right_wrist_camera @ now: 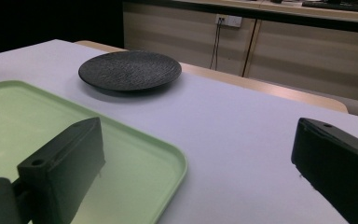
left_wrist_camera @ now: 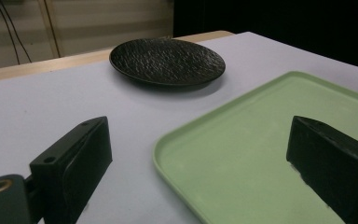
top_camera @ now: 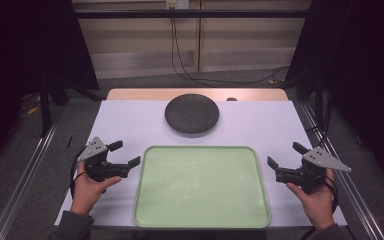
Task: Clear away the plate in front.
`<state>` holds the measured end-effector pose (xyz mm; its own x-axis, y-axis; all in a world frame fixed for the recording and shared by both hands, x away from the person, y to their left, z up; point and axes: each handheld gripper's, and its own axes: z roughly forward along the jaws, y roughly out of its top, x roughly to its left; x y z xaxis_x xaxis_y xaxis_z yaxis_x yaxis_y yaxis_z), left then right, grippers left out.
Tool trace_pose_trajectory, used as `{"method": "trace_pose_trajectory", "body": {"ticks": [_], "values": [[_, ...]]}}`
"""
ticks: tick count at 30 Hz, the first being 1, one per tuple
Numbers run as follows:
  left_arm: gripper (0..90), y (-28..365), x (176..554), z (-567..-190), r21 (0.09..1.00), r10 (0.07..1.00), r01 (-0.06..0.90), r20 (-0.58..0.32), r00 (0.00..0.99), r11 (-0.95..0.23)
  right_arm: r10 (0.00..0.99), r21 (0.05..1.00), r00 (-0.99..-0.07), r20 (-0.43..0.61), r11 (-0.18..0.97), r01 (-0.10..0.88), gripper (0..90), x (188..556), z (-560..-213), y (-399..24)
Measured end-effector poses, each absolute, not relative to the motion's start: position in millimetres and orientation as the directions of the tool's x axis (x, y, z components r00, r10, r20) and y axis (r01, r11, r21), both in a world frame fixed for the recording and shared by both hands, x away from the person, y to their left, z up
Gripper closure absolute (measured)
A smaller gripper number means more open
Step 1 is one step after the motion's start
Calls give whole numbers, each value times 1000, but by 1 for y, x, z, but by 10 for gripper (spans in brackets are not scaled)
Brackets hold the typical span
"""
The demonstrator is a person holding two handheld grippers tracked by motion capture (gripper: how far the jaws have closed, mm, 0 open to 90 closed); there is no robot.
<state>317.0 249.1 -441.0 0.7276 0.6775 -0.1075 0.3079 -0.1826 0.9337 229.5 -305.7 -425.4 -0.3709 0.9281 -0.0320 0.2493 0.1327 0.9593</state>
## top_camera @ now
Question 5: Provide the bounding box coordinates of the black stand post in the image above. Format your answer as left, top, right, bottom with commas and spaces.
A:
314, 71, 325, 129
39, 74, 53, 138

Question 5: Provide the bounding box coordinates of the light green rectangular tray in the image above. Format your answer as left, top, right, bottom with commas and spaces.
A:
132, 145, 271, 230

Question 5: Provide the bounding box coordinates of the white table sheet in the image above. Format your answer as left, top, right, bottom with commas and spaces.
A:
54, 99, 348, 228

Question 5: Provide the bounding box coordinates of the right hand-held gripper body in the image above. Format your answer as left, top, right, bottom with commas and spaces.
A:
275, 145, 353, 195

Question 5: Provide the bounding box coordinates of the right hand-held gripper black cable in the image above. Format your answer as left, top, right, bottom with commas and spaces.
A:
325, 175, 340, 215

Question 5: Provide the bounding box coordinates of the white wall socket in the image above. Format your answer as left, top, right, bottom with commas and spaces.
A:
165, 0, 191, 10

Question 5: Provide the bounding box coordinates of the dark grey round plate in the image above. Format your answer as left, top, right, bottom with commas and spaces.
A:
164, 93, 221, 136

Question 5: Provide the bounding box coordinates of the person's left hand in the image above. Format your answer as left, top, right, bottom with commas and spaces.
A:
69, 162, 123, 216

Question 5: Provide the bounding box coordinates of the black curtain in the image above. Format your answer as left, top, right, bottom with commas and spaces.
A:
0, 0, 100, 179
283, 0, 384, 193

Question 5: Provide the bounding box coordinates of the person's right hand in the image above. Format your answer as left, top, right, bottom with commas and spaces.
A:
285, 169, 336, 232

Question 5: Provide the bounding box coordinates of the aluminium floor rail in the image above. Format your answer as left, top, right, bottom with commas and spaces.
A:
300, 102, 384, 240
0, 121, 61, 240

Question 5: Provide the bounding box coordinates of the black horizontal frame bar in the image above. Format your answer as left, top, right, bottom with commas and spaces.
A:
74, 9, 312, 20

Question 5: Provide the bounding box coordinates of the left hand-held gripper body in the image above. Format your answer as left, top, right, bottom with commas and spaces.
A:
77, 136, 131, 183

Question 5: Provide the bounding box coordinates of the hand-held gripper black cable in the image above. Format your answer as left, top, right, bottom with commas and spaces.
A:
69, 148, 88, 198
325, 175, 340, 215

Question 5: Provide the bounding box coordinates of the black wall cable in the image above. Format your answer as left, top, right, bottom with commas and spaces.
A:
172, 15, 214, 83
170, 7, 291, 85

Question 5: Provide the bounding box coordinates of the left hand-held gripper black cable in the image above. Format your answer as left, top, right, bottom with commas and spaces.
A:
69, 148, 88, 198

